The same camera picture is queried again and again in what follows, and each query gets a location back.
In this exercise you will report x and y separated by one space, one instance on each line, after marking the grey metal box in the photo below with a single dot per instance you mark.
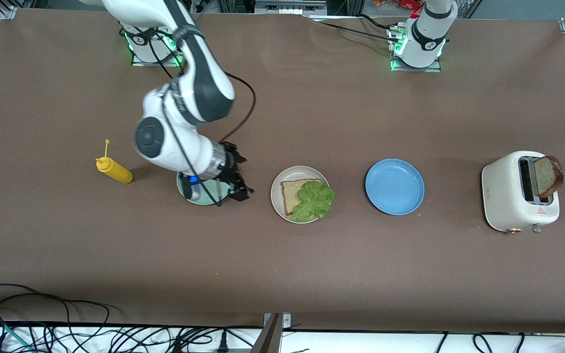
290 7

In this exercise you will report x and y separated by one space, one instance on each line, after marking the red packet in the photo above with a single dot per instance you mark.
407 4

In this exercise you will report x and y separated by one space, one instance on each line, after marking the black power plug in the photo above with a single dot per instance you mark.
223 344

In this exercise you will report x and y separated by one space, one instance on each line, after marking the white two-slot toaster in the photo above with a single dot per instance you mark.
503 196

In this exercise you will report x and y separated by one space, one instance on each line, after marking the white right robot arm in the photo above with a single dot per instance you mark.
165 137

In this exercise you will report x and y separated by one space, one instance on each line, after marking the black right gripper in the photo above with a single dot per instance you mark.
232 167

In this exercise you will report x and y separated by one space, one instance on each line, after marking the aluminium profile bracket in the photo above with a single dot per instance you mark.
270 336

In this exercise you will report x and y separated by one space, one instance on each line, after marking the yellow mustard squeeze bottle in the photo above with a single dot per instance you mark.
115 171

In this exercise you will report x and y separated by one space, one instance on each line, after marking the green round plate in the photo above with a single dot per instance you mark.
206 196

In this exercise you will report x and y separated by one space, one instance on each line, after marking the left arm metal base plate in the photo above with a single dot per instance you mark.
415 69

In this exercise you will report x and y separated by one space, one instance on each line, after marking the blue round plate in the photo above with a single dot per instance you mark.
394 186

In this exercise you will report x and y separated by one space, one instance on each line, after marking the brown bread slice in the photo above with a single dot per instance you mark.
547 176
291 193

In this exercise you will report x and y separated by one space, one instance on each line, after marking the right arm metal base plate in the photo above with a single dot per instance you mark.
138 60

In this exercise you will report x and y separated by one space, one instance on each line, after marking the beige round plate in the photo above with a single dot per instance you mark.
298 173

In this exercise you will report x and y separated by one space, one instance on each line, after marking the green lettuce leaf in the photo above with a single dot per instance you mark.
314 203

